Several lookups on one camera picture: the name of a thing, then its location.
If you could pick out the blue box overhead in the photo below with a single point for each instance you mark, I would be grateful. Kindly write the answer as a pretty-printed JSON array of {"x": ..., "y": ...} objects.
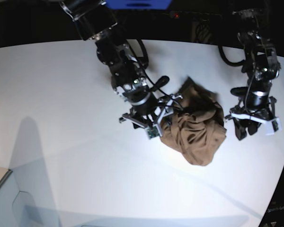
[{"x": 137, "y": 4}]

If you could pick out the black power strip red switch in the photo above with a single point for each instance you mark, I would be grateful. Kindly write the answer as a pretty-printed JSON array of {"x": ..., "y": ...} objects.
[{"x": 193, "y": 16}]

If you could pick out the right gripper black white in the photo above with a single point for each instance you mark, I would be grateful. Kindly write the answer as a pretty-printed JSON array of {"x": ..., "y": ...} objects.
[{"x": 150, "y": 111}]

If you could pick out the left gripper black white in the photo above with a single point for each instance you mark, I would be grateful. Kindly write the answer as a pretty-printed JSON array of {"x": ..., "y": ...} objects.
[{"x": 247, "y": 121}]

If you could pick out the brown t-shirt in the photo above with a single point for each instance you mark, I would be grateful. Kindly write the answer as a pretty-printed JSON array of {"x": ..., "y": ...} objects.
[{"x": 198, "y": 130}]

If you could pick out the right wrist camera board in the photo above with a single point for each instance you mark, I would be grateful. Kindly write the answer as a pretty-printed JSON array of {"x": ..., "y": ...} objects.
[{"x": 152, "y": 132}]

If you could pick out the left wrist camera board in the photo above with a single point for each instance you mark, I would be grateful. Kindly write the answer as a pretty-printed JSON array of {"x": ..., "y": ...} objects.
[{"x": 273, "y": 126}]

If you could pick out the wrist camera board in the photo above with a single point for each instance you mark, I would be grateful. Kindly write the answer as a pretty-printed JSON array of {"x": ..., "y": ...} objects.
[
  {"x": 152, "y": 132},
  {"x": 273, "y": 126}
]

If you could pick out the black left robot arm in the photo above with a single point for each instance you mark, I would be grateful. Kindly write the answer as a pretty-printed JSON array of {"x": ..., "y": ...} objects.
[{"x": 256, "y": 107}]

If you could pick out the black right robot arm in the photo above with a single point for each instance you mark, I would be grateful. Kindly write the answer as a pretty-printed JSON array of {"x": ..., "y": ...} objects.
[{"x": 95, "y": 21}]

